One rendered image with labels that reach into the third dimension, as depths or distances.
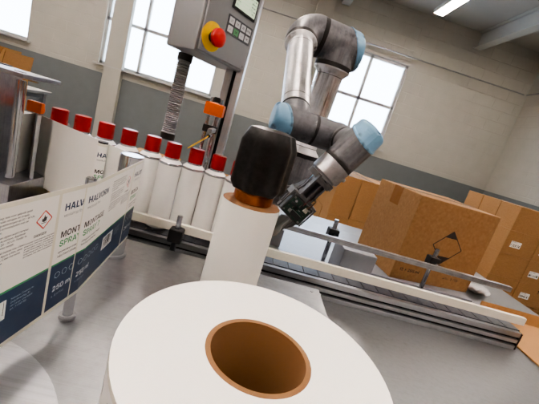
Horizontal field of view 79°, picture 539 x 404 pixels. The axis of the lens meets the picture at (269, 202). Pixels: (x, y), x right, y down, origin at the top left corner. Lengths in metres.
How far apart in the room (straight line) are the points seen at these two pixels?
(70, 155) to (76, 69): 6.26
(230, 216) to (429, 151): 6.44
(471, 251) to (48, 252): 1.13
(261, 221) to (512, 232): 3.83
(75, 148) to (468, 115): 6.76
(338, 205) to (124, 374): 3.90
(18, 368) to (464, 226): 1.10
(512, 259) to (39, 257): 4.20
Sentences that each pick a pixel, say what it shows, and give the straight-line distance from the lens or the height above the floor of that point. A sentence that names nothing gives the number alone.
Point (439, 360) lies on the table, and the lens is 0.83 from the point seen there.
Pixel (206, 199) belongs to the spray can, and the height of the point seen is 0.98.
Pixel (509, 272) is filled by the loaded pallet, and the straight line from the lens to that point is 4.36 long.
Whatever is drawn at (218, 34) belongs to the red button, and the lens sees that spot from 0.78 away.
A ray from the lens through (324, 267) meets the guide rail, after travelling 0.80.
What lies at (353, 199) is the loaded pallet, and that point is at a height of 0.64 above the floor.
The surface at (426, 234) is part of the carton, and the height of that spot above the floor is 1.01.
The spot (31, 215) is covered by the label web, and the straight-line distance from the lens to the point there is 0.36.
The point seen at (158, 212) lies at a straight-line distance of 0.79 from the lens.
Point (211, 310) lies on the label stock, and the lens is 0.29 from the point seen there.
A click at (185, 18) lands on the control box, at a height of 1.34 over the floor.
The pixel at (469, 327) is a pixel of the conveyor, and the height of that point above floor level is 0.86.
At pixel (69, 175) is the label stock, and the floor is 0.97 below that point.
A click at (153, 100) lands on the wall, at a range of 6.45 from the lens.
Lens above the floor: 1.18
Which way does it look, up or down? 13 degrees down
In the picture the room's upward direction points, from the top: 17 degrees clockwise
